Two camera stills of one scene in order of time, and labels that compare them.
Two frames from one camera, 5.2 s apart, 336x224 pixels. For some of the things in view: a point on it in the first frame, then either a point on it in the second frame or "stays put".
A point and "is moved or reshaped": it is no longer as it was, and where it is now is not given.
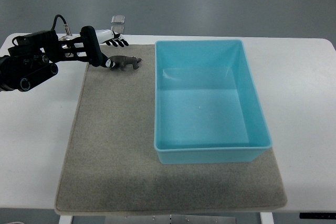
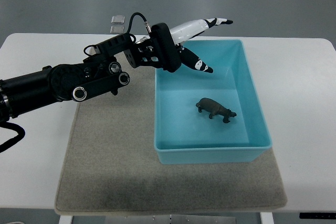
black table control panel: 317,215 stays put
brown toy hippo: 121,61 is moved or reshaped
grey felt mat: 112,163 stays put
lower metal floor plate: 119,29 stays put
